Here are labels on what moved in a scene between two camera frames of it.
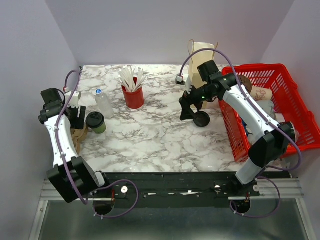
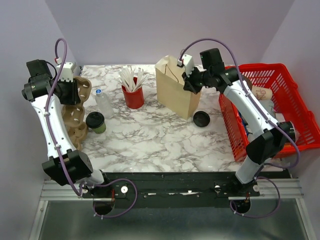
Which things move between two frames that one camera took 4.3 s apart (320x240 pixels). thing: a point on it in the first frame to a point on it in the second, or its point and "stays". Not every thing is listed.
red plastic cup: x=134 y=99 stays
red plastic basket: x=274 y=90 stays
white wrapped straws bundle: x=126 y=78 stays
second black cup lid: x=201 y=119 stays
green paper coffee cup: x=100 y=130 stays
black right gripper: x=185 y=101 to x=188 y=83
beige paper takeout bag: x=200 y=52 to x=171 y=94
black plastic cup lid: x=94 y=119 stays
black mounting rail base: x=173 y=189 stays
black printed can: x=289 y=128 stays
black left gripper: x=78 y=122 to x=74 y=97
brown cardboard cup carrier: x=78 y=135 to x=74 y=115
